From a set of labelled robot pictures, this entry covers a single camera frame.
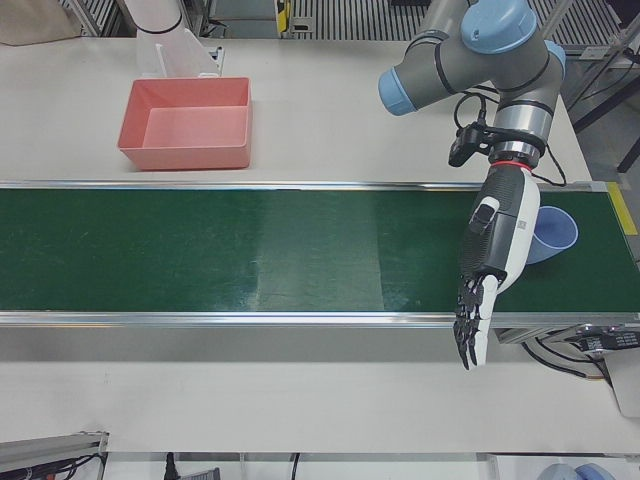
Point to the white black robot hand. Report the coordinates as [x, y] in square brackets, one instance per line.
[505, 235]

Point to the blue plastic cup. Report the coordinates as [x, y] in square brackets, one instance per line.
[555, 235]

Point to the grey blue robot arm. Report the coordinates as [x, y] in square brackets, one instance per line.
[475, 65]

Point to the black conveyor control box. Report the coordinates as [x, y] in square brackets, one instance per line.
[610, 342]

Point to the pink plastic box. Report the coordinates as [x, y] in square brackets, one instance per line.
[195, 125]

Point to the grey flat device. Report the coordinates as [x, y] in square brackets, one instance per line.
[627, 385]

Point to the light blue round object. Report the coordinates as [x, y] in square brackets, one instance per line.
[557, 472]
[589, 472]

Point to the green conveyor belt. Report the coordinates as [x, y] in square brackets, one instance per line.
[250, 250]

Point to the yellow black safety marker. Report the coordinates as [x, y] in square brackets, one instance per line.
[284, 10]

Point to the aluminium extrusion beam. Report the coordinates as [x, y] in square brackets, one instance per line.
[50, 447]

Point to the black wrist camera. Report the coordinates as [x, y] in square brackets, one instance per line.
[457, 147]

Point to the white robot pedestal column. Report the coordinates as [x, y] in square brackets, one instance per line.
[155, 20]

